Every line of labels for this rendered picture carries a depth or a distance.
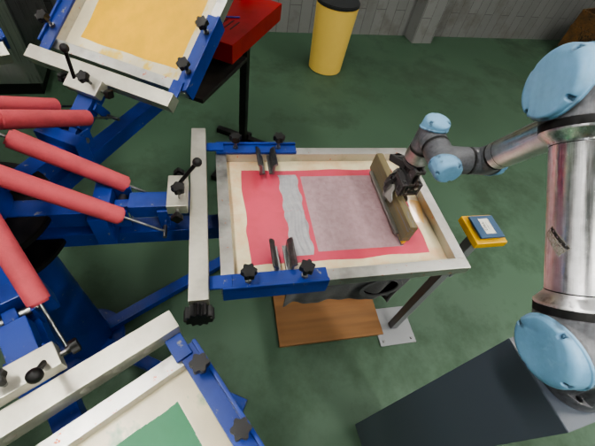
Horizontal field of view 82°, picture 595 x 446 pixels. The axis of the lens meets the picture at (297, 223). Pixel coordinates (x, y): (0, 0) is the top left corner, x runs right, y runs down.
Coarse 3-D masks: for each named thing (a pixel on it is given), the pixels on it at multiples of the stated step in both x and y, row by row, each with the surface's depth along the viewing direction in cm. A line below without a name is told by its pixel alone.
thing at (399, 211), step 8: (376, 160) 129; (384, 160) 127; (376, 168) 129; (384, 168) 125; (376, 176) 130; (384, 176) 124; (392, 200) 119; (400, 200) 116; (392, 208) 119; (400, 208) 114; (408, 208) 114; (392, 216) 119; (400, 216) 114; (408, 216) 112; (400, 224) 114; (408, 224) 110; (400, 232) 114; (408, 232) 110; (400, 240) 114; (408, 240) 114
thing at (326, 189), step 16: (256, 176) 127; (272, 176) 128; (304, 176) 130; (320, 176) 132; (336, 176) 133; (352, 176) 134; (368, 176) 136; (256, 192) 122; (272, 192) 123; (304, 192) 125; (320, 192) 126; (336, 192) 128; (352, 192) 129; (368, 192) 130; (256, 208) 117; (272, 208) 118; (304, 208) 120; (320, 208) 122; (336, 208) 123; (352, 208) 124; (368, 208) 125
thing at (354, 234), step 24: (264, 216) 116; (312, 216) 119; (336, 216) 120; (360, 216) 122; (384, 216) 124; (264, 240) 110; (312, 240) 112; (336, 240) 114; (360, 240) 115; (384, 240) 117; (264, 264) 104
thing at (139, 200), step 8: (136, 192) 103; (144, 192) 103; (152, 192) 104; (160, 192) 104; (128, 200) 101; (136, 200) 101; (144, 200) 102; (152, 200) 102; (160, 200) 102; (128, 208) 100; (136, 208) 100; (144, 208) 101; (152, 208) 101; (160, 208) 102; (136, 216) 103; (144, 216) 103; (152, 216) 104
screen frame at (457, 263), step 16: (224, 160) 124; (240, 160) 130; (256, 160) 131; (288, 160) 134; (304, 160) 135; (320, 160) 137; (336, 160) 138; (352, 160) 140; (368, 160) 142; (224, 176) 119; (224, 192) 115; (224, 208) 111; (432, 208) 124; (224, 224) 107; (432, 224) 123; (224, 240) 103; (448, 240) 116; (224, 256) 100; (448, 256) 115; (464, 256) 113; (224, 272) 97; (336, 272) 102; (352, 272) 103; (368, 272) 104; (384, 272) 104; (400, 272) 105; (416, 272) 106; (432, 272) 108; (448, 272) 110; (464, 272) 112
